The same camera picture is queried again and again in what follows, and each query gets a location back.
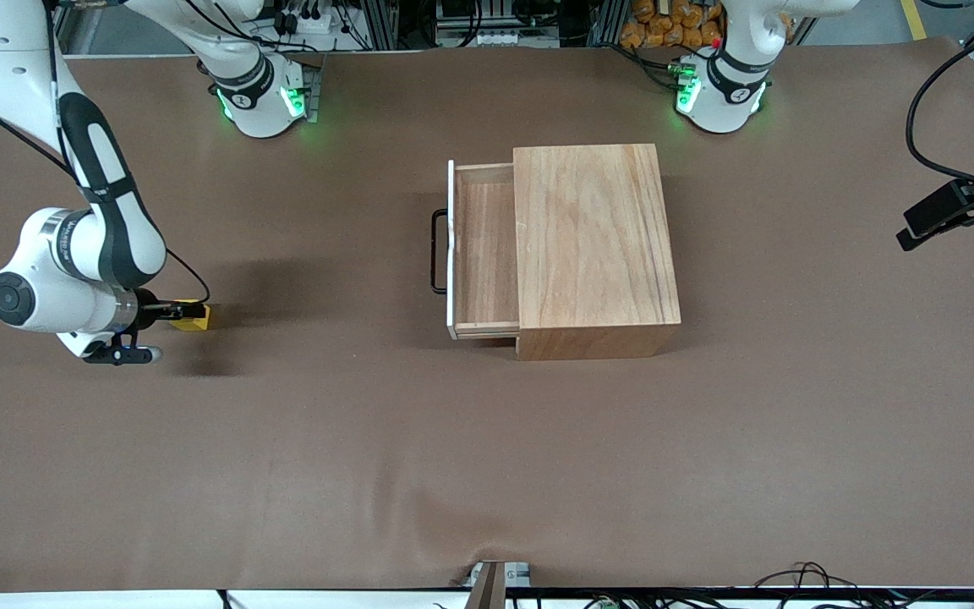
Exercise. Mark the brown table cover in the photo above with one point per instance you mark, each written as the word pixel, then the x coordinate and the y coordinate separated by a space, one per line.
pixel 284 465

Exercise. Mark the bag of orange objects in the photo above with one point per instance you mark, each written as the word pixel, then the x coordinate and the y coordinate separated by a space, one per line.
pixel 664 25

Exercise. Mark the aluminium extrusion frame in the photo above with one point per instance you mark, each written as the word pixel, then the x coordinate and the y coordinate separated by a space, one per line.
pixel 385 17

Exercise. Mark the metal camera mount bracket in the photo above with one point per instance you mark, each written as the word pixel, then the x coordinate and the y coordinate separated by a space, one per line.
pixel 491 588

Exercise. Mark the yellow wooden cube block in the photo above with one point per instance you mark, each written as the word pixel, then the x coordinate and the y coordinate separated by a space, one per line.
pixel 196 326

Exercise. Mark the wooden cabinet box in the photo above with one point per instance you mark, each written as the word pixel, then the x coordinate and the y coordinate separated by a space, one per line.
pixel 593 237

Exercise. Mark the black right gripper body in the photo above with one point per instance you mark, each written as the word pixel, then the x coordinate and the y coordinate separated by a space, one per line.
pixel 147 309

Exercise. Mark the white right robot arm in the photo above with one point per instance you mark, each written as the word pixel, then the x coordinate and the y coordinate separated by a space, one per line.
pixel 39 254

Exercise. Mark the white power strip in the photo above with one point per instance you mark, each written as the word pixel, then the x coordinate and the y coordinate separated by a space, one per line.
pixel 309 21

